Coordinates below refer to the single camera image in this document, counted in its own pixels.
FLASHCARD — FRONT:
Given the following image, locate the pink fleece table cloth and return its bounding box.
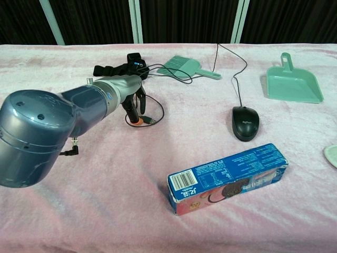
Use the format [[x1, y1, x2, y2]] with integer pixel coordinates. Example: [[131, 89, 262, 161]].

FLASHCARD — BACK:
[[0, 43, 337, 253]]

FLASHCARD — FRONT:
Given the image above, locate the dark pleated curtain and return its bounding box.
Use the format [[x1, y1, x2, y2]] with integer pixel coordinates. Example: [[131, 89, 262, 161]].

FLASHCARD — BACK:
[[0, 0, 337, 46]]

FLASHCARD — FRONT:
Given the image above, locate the blue cookie box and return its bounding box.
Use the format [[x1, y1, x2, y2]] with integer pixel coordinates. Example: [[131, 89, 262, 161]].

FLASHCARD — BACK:
[[167, 143, 289, 217]]

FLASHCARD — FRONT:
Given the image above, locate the pale green frame post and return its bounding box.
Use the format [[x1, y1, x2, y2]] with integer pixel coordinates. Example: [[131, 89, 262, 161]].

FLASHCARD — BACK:
[[231, 0, 251, 44], [39, 0, 66, 46], [128, 0, 144, 44]]

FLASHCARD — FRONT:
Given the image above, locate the mint green hand brush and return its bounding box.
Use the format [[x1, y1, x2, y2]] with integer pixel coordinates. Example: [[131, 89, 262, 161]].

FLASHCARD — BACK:
[[156, 55, 223, 81]]

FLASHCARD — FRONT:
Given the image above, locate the black mouse cable with USB plug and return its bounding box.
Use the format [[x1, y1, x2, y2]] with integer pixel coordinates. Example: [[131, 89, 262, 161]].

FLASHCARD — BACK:
[[124, 43, 249, 128]]

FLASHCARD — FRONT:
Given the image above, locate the black angled plug on arm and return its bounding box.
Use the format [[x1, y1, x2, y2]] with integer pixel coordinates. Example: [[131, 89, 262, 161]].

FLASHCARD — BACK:
[[60, 146, 80, 157]]

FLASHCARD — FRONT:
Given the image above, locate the black computer mouse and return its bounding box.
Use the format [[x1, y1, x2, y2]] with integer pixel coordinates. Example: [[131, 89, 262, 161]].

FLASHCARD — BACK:
[[231, 105, 260, 142]]

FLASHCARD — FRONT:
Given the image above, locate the pale green round pad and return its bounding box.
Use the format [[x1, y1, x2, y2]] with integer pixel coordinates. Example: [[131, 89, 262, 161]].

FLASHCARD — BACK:
[[323, 144, 337, 168]]

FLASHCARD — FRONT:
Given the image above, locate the mint green dustpan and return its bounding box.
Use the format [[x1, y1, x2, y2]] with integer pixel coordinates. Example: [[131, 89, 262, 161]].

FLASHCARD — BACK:
[[264, 52, 325, 104]]

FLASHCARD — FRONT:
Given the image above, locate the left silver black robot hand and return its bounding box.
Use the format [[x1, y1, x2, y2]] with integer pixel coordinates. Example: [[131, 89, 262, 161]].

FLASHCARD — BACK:
[[113, 74, 147, 125]]

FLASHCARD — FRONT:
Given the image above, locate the black strap with small box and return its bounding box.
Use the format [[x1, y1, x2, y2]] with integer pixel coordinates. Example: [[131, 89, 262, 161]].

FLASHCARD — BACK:
[[93, 52, 151, 79]]

